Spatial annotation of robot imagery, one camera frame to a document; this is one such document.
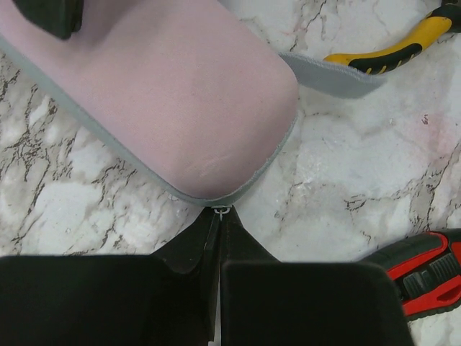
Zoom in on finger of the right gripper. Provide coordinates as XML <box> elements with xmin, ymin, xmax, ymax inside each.
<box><xmin>12</xmin><ymin>0</ymin><xmax>84</xmax><ymax>40</ymax></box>

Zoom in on red black utility knife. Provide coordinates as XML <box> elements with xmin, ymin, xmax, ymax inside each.
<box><xmin>363</xmin><ymin>229</ymin><xmax>460</xmax><ymax>321</ymax></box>

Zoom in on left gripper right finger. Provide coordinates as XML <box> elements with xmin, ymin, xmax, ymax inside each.
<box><xmin>220</xmin><ymin>208</ymin><xmax>413</xmax><ymax>345</ymax></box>

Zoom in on pink zippered umbrella case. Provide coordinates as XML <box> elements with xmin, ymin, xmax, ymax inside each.
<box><xmin>1</xmin><ymin>1</ymin><xmax>382</xmax><ymax>207</ymax></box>

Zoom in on yellow black needle-nose pliers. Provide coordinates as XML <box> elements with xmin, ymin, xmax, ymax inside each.
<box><xmin>324</xmin><ymin>1</ymin><xmax>460</xmax><ymax>75</ymax></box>

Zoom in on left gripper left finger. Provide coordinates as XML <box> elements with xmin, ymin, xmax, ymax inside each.
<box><xmin>1</xmin><ymin>208</ymin><xmax>220</xmax><ymax>345</ymax></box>

